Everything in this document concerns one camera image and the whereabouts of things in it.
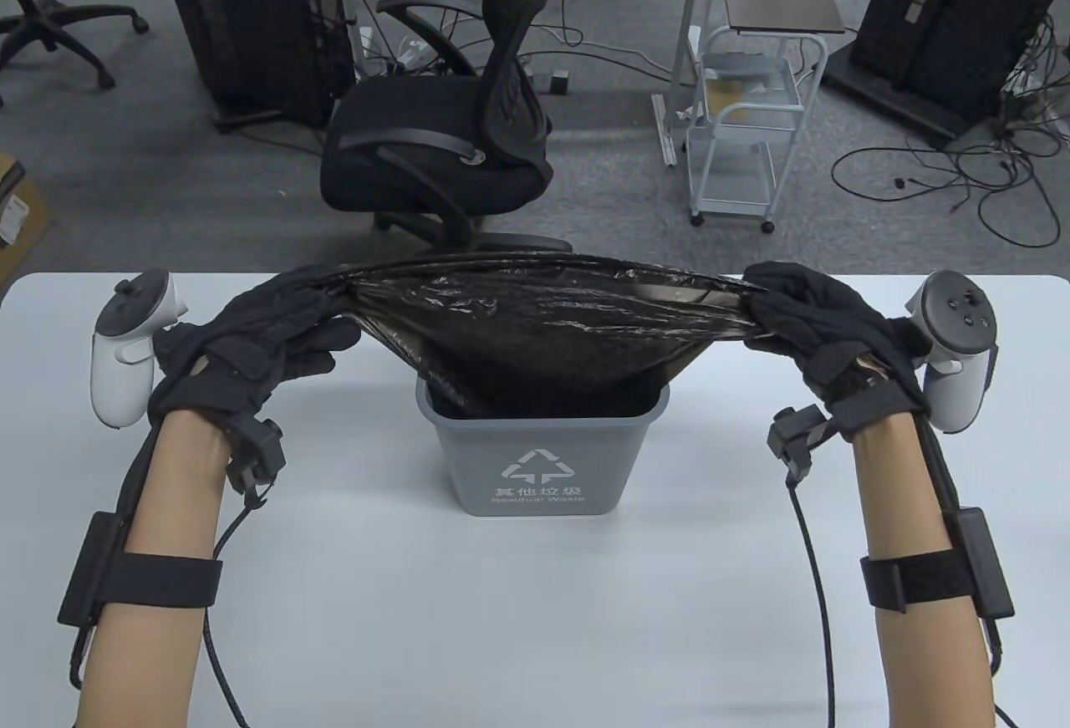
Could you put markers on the person's right hand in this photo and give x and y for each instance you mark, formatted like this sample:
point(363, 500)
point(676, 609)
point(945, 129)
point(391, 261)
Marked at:
point(819, 327)

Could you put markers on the black mesh office chair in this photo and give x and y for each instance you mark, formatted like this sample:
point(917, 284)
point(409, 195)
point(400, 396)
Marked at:
point(435, 151)

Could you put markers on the white rolling cart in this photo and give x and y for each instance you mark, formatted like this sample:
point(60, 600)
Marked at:
point(736, 197)

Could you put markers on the black computer tower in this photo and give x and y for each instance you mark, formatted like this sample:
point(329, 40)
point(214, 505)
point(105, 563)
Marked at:
point(251, 26)

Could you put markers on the person's left hand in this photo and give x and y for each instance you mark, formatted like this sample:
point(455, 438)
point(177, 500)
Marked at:
point(251, 343)

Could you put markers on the white power strip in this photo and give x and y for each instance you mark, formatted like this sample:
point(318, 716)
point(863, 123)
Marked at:
point(411, 53)

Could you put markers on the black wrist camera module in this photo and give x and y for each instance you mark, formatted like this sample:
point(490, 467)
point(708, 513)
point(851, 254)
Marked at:
point(798, 435)
point(259, 456)

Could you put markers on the grey plastic trash bin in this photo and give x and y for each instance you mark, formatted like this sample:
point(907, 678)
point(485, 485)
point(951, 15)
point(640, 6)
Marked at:
point(468, 460)

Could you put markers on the person's right forearm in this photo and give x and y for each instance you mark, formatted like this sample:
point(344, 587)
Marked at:
point(903, 494)

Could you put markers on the black garbage bag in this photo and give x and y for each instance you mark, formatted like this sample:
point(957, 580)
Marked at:
point(543, 335)

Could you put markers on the person's left forearm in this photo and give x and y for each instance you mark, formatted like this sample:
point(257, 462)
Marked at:
point(167, 494)

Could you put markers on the cardboard box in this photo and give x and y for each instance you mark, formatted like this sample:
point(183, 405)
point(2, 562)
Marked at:
point(21, 218)

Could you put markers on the black equipment cabinet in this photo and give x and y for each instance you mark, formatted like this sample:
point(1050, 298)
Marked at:
point(945, 17)

